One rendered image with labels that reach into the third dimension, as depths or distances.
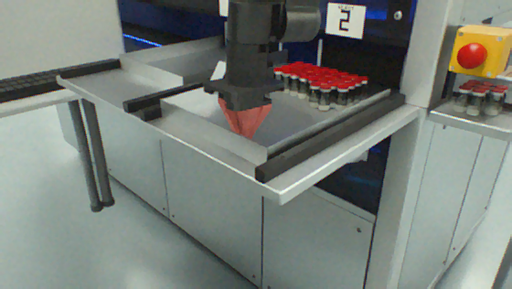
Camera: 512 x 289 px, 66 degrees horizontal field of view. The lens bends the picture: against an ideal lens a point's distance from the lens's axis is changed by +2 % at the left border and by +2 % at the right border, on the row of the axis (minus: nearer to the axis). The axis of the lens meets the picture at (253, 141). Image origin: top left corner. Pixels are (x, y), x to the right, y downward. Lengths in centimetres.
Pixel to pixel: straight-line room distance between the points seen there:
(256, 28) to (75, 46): 94
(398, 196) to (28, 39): 108
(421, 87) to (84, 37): 102
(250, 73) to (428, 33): 37
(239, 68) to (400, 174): 48
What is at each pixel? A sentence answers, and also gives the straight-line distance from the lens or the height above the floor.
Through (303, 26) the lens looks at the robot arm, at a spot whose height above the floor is 106.
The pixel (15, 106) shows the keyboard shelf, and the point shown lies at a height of 80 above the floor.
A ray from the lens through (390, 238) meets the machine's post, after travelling 96.
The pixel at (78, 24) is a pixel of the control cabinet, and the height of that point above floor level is 93.
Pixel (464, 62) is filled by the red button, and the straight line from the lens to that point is 72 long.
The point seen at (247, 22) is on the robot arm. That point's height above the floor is 107.
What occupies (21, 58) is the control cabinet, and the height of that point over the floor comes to 86.
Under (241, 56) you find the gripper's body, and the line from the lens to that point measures 51.
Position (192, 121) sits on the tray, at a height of 90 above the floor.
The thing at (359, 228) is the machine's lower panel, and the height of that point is 55.
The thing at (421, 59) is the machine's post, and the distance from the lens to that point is 78.
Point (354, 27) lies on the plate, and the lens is 83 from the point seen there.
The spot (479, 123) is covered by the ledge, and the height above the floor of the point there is 88.
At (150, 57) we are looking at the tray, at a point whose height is 89.
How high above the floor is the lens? 116
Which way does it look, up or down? 27 degrees down
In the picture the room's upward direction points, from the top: straight up
